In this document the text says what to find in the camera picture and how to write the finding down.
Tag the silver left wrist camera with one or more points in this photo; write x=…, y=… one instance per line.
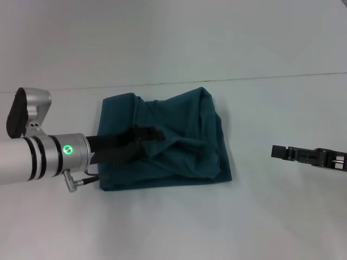
x=27, y=111

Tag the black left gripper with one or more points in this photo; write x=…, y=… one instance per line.
x=111, y=150

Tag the teal blue FREE! t-shirt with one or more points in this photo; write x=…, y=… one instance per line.
x=184, y=122

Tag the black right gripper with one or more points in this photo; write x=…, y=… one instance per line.
x=333, y=159

